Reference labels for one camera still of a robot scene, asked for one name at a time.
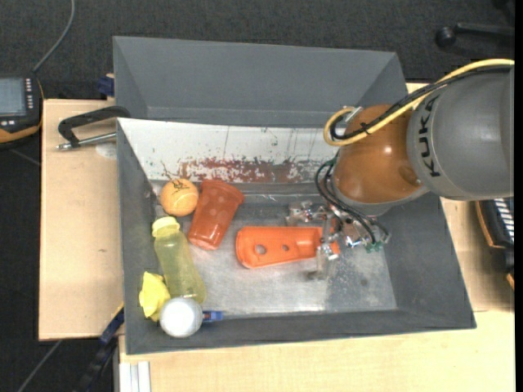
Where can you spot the orange plastic cup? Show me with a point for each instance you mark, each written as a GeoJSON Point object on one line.
{"type": "Point", "coordinates": [214, 215]}

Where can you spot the yellow clear plastic bottle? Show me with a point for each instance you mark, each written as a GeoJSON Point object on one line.
{"type": "Point", "coordinates": [177, 259]}

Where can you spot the grey metal bin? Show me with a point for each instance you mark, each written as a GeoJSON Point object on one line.
{"type": "Point", "coordinates": [253, 88]}

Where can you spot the pale wood flat board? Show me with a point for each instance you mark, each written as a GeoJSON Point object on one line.
{"type": "Point", "coordinates": [77, 227]}

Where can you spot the yellow soft toy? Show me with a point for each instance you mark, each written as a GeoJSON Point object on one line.
{"type": "Point", "coordinates": [152, 296]}

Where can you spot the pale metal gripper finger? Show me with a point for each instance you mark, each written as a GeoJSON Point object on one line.
{"type": "Point", "coordinates": [304, 214]}
{"type": "Point", "coordinates": [327, 255]}

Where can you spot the orange flat block with holes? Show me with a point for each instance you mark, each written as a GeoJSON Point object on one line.
{"type": "Point", "coordinates": [278, 247]}

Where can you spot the white round ball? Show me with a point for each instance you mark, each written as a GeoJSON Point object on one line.
{"type": "Point", "coordinates": [181, 317]}

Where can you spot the orange tennis ball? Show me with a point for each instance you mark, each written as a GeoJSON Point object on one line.
{"type": "Point", "coordinates": [179, 198]}

